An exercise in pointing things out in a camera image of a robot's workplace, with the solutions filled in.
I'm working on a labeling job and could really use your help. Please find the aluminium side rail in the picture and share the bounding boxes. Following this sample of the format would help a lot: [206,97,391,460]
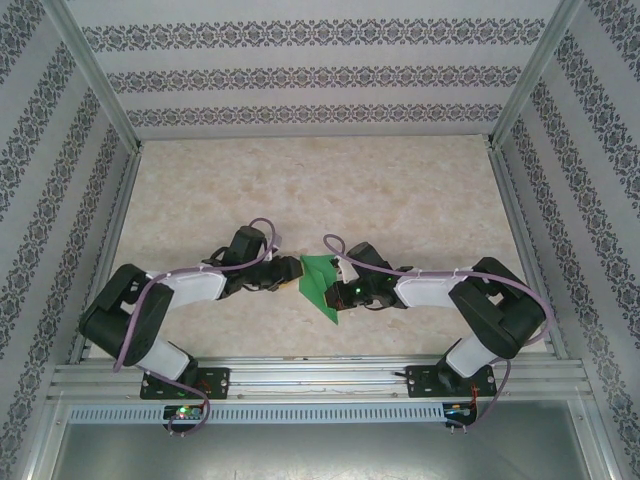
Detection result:
[67,144,144,364]
[487,144,569,359]

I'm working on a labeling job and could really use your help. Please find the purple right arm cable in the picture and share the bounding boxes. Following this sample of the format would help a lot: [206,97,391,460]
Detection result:
[322,233,551,434]

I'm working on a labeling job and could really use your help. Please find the aluminium frame post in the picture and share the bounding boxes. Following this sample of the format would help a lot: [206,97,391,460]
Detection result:
[42,0,144,151]
[487,0,584,149]

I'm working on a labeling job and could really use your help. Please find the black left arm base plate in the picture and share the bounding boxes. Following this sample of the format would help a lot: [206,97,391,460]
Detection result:
[139,367,232,401]

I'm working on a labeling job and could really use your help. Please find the green paper sheet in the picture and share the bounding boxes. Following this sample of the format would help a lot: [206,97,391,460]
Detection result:
[297,253,341,325]

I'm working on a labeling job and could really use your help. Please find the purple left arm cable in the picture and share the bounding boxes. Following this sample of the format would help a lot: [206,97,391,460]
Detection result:
[112,217,281,436]

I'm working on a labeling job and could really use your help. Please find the aluminium mounting rail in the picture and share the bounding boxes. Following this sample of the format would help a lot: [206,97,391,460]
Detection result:
[47,355,591,401]

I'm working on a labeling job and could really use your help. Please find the grey slotted cable duct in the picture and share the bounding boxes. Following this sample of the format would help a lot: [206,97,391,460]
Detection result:
[67,403,446,424]

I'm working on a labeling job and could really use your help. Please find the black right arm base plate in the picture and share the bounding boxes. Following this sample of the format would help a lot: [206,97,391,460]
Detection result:
[407,364,497,400]

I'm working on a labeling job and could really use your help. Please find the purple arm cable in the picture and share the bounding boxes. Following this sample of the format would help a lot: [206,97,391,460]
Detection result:
[322,233,551,434]
[112,217,281,436]

